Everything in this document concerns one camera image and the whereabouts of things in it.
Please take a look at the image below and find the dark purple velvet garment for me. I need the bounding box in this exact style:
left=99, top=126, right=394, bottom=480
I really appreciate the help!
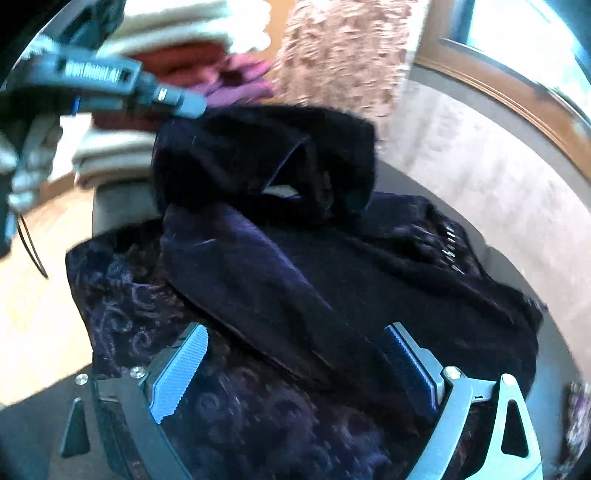
left=65, top=104, right=543, bottom=480

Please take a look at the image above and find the red folded cloth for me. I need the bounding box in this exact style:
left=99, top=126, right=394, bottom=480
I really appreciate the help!
left=92, top=44, right=232, bottom=132

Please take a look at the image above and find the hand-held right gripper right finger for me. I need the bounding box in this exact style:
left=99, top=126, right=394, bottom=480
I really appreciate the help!
left=383, top=322, right=546, bottom=480

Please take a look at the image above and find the spotted print cloth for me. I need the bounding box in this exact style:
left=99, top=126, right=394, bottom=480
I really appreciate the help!
left=556, top=381, right=591, bottom=472

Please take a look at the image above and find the white folded cloth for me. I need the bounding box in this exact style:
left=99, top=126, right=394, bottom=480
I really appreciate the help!
left=71, top=127, right=160, bottom=188

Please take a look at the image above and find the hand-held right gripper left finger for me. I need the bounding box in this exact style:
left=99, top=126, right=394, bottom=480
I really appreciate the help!
left=58, top=322, right=211, bottom=480

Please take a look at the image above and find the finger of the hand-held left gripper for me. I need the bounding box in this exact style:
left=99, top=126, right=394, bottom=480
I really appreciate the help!
left=131, top=74, right=208, bottom=120

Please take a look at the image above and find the purple folded cloth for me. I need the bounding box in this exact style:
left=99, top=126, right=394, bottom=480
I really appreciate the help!
left=203, top=53, right=278, bottom=110

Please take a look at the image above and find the thin black cable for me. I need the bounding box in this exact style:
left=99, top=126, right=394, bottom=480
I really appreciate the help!
left=16, top=213, right=49, bottom=280

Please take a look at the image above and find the wooden framed window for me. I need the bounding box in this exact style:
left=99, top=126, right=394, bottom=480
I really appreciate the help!
left=416, top=0, right=591, bottom=171

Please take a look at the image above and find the person's left hand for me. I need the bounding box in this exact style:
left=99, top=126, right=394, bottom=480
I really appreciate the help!
left=0, top=115, right=63, bottom=215

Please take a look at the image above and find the cream folded cloth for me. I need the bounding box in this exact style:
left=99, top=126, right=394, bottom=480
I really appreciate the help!
left=108, top=0, right=271, bottom=58

